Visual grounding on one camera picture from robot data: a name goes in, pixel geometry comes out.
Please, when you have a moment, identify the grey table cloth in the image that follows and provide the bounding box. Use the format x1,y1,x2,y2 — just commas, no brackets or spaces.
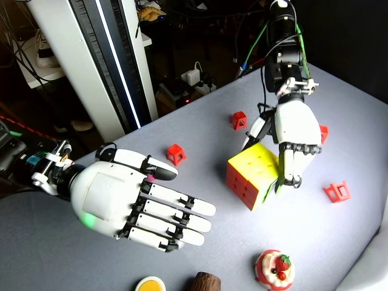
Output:
0,63,388,291

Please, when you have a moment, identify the green cable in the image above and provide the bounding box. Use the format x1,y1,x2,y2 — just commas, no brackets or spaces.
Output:
244,22,270,67

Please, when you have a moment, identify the toy bread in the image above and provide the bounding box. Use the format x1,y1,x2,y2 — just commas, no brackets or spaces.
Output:
136,6,167,22

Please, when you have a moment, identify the multicoloured puzzle cube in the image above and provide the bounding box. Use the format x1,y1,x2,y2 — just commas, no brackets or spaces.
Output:
226,142,281,212

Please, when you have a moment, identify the white shoe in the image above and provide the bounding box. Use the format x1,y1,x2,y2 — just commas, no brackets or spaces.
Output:
34,28,60,69

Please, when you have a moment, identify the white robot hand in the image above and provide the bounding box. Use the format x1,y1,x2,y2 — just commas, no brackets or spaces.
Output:
69,148,217,253
241,101,323,195

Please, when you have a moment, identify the small red toy stool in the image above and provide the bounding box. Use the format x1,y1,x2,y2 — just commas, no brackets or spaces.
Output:
166,144,187,167
323,181,352,204
229,111,248,131
319,124,330,145

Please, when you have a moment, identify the white column with black strips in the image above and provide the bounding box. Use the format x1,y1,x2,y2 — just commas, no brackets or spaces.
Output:
25,0,159,143

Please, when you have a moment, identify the red cable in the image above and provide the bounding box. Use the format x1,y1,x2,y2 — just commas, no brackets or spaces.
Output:
0,115,59,142

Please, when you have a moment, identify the strawberry cake toy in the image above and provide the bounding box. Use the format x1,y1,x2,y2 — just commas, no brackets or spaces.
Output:
253,249,296,291

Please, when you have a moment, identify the brown chocolate log toy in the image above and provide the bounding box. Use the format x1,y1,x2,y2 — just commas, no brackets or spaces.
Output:
191,272,222,291

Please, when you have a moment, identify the white power strip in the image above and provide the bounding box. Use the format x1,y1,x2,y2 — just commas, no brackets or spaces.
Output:
193,81,218,95

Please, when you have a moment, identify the white power adapter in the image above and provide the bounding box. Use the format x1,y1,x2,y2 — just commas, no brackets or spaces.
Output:
181,62,204,87

